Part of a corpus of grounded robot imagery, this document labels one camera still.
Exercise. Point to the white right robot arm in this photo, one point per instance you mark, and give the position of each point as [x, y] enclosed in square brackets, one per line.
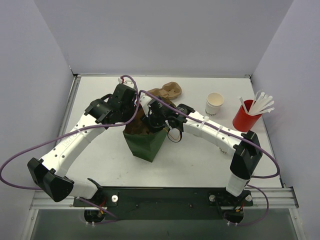
[240, 146]

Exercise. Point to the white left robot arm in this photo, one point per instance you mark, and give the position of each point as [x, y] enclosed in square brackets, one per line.
[50, 171]

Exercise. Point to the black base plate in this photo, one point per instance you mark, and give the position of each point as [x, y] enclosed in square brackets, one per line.
[165, 203]

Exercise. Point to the brown cardboard cup carrier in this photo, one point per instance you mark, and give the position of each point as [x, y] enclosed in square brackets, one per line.
[170, 91]

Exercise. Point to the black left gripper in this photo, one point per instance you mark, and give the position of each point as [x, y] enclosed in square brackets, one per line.
[128, 113]

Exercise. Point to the red cup with straws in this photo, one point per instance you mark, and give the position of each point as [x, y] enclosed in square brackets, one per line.
[251, 110]

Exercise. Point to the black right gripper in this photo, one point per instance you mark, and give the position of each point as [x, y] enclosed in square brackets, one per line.
[152, 121]

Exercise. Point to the green paper bag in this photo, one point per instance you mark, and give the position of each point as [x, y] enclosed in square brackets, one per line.
[141, 142]

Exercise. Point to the aluminium rail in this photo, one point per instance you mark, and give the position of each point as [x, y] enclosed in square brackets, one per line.
[278, 198]

